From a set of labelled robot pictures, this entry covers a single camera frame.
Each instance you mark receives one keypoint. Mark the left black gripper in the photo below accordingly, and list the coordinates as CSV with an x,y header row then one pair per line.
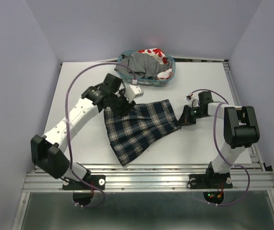
x,y
128,109

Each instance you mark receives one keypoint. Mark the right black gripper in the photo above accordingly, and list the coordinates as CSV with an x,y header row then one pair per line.
x,y
185,118

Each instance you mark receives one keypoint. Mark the navy plaid skirt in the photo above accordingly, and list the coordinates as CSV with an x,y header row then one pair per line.
x,y
131,135

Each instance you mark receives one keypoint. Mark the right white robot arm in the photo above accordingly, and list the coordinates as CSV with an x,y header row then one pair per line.
x,y
240,131

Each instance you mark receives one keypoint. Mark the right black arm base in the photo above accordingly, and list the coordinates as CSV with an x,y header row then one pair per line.
x,y
213,184

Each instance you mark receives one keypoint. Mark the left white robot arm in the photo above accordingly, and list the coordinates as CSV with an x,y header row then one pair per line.
x,y
48,150

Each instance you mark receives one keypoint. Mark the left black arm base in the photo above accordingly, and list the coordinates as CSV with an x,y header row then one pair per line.
x,y
87,194

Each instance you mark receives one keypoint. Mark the teal laundry basket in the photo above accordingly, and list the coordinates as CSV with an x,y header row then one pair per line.
x,y
153,81

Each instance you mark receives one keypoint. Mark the grey skirt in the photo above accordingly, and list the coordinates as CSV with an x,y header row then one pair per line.
x,y
141,65

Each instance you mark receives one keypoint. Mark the red floral white skirt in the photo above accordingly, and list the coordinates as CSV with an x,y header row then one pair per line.
x,y
159,56

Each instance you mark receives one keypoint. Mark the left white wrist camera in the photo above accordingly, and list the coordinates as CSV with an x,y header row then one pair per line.
x,y
132,92

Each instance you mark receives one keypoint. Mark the aluminium frame rail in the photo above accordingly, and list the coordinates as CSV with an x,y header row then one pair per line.
x,y
152,178

